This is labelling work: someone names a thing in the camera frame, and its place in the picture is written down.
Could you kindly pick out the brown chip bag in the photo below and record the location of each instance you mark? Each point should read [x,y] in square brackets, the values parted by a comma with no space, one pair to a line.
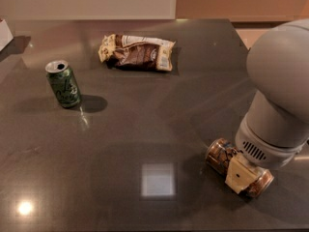
[141,53]

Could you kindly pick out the orange soda can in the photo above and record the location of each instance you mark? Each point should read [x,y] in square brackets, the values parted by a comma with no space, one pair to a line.
[218,156]

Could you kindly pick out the green soda can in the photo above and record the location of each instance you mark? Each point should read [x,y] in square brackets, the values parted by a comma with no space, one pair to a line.
[63,84]

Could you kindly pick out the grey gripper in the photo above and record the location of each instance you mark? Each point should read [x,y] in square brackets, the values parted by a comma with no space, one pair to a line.
[261,153]

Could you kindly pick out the white box at left edge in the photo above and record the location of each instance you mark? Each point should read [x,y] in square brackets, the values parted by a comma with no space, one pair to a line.
[6,35]

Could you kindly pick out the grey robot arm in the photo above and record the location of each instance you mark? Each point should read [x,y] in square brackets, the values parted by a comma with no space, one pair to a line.
[276,126]

